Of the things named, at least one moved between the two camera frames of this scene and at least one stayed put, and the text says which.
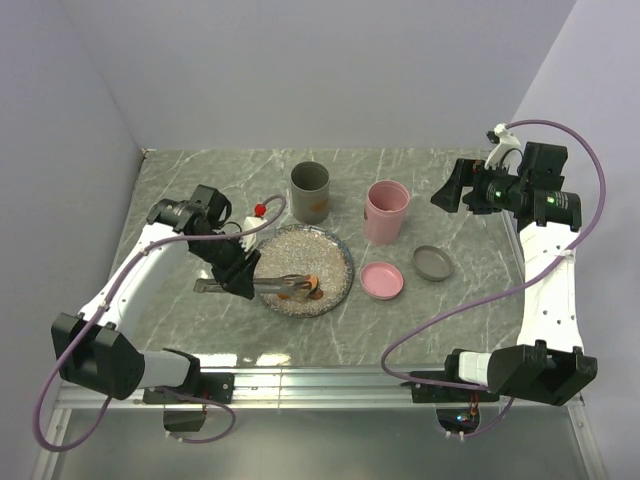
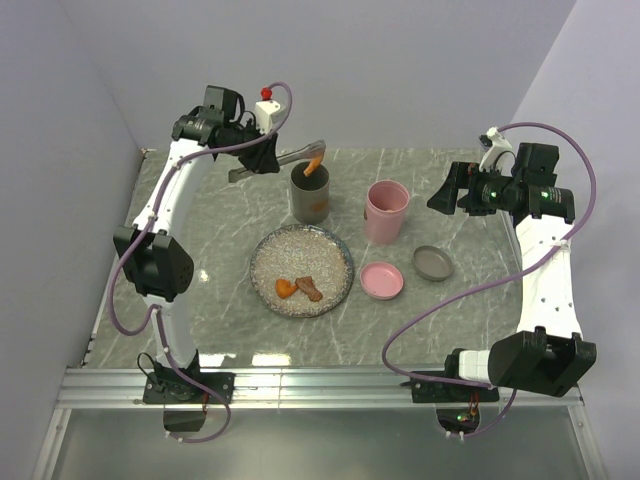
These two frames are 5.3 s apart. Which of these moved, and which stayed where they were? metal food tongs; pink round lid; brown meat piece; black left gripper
Moved: metal food tongs; black left gripper
Stayed: pink round lid; brown meat piece
